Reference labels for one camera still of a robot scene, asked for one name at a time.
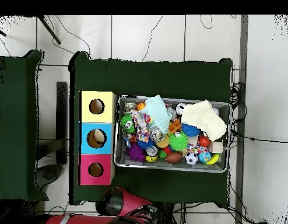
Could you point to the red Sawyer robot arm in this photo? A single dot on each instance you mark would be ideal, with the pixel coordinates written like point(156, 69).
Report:
point(132, 200)

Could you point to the wooden box with three holes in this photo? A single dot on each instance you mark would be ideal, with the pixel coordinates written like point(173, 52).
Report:
point(109, 140)

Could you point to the colourful heart print cloth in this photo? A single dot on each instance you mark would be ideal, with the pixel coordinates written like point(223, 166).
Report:
point(142, 133)

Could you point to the silver drink can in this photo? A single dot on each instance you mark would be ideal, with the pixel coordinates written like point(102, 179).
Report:
point(156, 134)

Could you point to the light blue waffle cloth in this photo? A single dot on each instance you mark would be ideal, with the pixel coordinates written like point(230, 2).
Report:
point(158, 114)

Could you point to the small green fuzzy eyed toy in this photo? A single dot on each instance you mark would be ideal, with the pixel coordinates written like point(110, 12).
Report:
point(125, 121)

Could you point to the purple spiky ball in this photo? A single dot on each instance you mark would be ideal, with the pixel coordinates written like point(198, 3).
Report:
point(135, 153)

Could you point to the large green fuzzy eyed toy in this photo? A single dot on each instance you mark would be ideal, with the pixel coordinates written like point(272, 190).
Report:
point(179, 141)

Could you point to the brown toy football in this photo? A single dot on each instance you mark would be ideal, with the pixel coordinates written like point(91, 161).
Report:
point(174, 157)

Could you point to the dark green table cloth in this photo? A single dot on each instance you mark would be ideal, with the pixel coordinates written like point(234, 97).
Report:
point(158, 79)

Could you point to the black and white soccer ball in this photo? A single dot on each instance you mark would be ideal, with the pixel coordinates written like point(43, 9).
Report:
point(191, 158)

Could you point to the cream waffle cloth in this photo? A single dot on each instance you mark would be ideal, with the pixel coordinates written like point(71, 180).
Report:
point(204, 119)

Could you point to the blue globe print ball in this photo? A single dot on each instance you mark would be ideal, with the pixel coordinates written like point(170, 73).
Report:
point(204, 156)

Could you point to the black flat panel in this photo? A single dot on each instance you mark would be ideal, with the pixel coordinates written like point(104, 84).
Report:
point(62, 116)

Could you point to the grey oval floor object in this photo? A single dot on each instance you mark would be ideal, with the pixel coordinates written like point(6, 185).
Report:
point(49, 173)

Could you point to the green covered side table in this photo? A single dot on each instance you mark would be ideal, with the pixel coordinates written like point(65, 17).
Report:
point(18, 116)

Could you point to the long black tripod leg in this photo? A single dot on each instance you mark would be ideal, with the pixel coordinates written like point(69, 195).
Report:
point(49, 29)

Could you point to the short black tripod leg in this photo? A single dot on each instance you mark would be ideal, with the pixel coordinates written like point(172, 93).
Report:
point(0, 31)

